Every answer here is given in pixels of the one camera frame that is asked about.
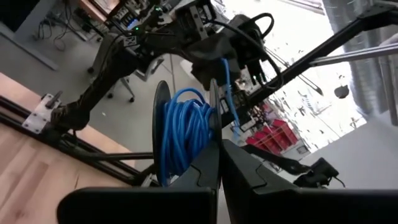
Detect blue network cable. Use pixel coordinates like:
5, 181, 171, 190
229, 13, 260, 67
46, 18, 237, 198
159, 57, 243, 187

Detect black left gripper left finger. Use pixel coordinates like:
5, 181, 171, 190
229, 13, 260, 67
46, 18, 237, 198
57, 139, 222, 224

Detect silver rig frame bar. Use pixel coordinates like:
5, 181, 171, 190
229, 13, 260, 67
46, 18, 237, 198
309, 42, 398, 67

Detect silver corner bracket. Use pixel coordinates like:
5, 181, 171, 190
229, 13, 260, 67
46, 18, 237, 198
21, 92, 62, 135

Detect black rig frame bar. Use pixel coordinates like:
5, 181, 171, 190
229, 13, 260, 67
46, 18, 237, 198
247, 4, 398, 108

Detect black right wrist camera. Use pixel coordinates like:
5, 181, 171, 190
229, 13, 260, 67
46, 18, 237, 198
231, 14, 269, 65

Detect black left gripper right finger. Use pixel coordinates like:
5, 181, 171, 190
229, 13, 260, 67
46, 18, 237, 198
222, 139, 398, 224

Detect silver ventilation duct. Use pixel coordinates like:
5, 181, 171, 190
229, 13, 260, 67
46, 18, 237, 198
322, 0, 398, 127

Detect red storage bins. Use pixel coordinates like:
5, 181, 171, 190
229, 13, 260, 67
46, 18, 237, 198
244, 119, 300, 156

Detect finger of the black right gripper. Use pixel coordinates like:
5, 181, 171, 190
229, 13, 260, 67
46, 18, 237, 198
190, 43, 225, 91
217, 32, 243, 86

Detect black ceiling spot lamp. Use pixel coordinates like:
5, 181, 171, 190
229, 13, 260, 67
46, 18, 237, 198
334, 84, 351, 99

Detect black table frame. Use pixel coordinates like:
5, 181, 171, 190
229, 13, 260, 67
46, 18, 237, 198
0, 95, 161, 187

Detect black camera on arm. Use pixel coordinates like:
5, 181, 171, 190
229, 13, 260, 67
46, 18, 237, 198
242, 144, 346, 189

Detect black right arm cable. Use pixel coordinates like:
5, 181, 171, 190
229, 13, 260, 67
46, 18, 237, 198
211, 12, 284, 91

